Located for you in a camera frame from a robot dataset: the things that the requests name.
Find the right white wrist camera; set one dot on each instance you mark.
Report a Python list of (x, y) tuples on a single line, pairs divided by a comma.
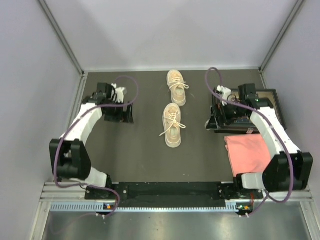
[(223, 92)]

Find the beige lace sneaker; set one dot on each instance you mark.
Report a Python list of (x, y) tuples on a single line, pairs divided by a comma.
[(173, 136), (177, 87)]

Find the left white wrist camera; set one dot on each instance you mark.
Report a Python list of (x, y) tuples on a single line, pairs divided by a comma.
[(118, 94)]

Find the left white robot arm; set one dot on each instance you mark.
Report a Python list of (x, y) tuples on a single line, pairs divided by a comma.
[(68, 154)]

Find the white shoelace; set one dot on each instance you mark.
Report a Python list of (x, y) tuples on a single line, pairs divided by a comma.
[(173, 122)]

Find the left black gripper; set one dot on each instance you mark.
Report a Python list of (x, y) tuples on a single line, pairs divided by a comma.
[(124, 116)]

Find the grey slotted cable duct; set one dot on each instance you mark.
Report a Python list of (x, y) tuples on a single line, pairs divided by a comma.
[(83, 207)]

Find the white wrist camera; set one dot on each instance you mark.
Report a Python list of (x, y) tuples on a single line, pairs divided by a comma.
[(223, 92), (118, 94)]

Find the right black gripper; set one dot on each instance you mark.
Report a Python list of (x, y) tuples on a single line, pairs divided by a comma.
[(219, 109)]

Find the dark framed display box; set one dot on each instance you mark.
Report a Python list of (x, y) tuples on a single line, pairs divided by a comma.
[(275, 100)]

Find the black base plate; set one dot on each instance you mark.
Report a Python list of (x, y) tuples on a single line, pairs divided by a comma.
[(180, 194)]

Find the pink folded cloth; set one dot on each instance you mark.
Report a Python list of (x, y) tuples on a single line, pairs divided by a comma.
[(247, 153)]

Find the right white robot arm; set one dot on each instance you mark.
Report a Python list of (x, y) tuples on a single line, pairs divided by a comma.
[(289, 169)]

